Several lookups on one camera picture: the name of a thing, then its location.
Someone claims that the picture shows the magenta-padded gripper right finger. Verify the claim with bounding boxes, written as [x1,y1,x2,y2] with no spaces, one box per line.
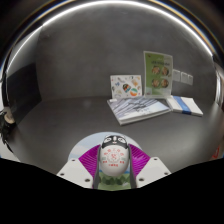
[128,143,172,189]

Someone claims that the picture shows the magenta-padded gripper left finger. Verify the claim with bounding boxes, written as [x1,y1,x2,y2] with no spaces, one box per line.
[56,144,102,190]

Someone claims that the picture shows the white panda-print computer mouse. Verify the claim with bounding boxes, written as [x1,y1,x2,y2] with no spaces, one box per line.
[98,134,130,177]

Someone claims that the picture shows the grey cover book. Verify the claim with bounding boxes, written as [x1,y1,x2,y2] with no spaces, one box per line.
[106,96,172,127]

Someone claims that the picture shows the white book with blue band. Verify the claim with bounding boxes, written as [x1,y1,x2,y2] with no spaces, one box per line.
[165,95,204,118]

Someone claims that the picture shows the white card with colourful stickers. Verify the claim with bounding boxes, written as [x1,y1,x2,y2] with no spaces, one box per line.
[109,74,143,100]

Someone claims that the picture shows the small black clamp device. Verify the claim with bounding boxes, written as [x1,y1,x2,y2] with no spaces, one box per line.
[0,111,16,142]

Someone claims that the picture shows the clear stand with green menu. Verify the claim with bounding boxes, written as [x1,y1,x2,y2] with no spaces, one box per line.
[143,50,174,99]

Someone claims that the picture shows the black panel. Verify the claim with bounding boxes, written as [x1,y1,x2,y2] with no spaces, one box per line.
[5,63,43,116]

